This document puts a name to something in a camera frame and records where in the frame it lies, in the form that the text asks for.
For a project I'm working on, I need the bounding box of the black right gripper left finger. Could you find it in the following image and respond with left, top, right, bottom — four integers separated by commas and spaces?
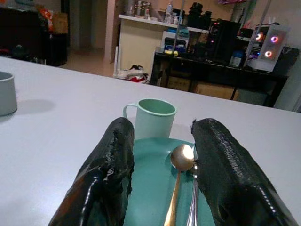
48, 117, 135, 226

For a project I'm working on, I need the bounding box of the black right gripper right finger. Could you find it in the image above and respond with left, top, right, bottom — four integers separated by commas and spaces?
190, 118, 299, 226

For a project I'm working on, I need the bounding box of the teal plate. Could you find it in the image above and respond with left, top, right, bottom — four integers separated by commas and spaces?
123, 137, 217, 226

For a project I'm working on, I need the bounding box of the gold spoon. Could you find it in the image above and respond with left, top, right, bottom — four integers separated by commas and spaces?
163, 144, 196, 226

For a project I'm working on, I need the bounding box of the light green mug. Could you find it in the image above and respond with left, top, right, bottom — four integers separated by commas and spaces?
123, 98, 177, 141

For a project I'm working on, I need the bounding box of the pile of clothes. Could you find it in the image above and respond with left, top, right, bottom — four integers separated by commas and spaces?
116, 64, 150, 83

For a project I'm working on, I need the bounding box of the black desk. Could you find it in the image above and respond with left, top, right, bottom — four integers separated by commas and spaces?
150, 50, 289, 106

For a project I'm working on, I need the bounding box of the grey-blue cup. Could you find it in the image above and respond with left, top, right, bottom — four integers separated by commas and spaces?
0, 71, 18, 117

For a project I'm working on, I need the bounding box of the white computer tower with lights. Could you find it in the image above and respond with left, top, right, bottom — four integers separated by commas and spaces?
246, 23, 291, 72

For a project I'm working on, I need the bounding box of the black computer tower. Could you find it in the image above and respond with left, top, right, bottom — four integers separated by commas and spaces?
208, 19, 242, 64

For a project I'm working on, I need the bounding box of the white counter shelf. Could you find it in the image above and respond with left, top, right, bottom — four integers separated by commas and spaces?
113, 14, 210, 80

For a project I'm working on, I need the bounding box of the blue and white box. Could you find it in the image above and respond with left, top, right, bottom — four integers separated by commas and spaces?
163, 29, 190, 55

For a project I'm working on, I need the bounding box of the brown paper bag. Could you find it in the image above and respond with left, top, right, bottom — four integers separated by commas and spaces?
52, 12, 69, 34

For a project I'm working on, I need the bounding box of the dark cabinet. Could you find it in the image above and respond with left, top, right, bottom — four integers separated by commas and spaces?
0, 7, 69, 66

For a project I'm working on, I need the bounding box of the black camera gear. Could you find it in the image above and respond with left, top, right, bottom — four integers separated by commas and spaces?
187, 2, 212, 30

